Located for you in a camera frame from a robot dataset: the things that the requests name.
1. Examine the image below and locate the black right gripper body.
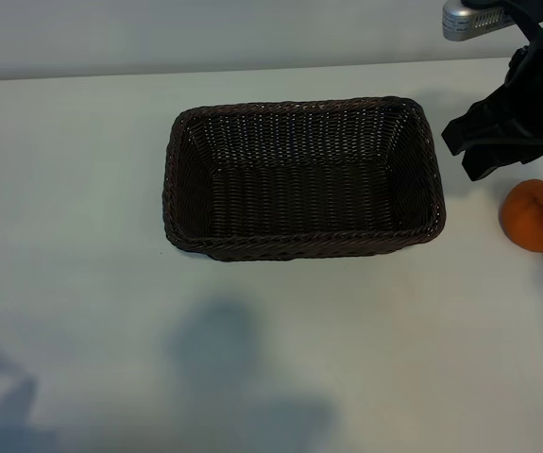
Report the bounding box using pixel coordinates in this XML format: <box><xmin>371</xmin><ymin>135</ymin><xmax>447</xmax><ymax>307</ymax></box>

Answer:
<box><xmin>469</xmin><ymin>42</ymin><xmax>543</xmax><ymax>169</ymax></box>

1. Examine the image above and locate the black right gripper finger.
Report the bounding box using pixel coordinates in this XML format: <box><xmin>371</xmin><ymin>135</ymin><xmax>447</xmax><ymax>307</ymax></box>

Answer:
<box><xmin>441</xmin><ymin>97</ymin><xmax>502</xmax><ymax>156</ymax></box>
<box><xmin>461</xmin><ymin>141</ymin><xmax>509</xmax><ymax>182</ymax></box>

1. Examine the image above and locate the orange fruit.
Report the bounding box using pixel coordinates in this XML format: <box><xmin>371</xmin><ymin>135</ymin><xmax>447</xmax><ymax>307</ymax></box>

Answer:
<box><xmin>500</xmin><ymin>178</ymin><xmax>543</xmax><ymax>254</ymax></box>

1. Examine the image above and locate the dark brown wicker basket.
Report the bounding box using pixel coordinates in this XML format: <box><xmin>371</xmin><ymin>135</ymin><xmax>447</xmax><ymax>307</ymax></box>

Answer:
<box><xmin>161</xmin><ymin>95</ymin><xmax>448</xmax><ymax>263</ymax></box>

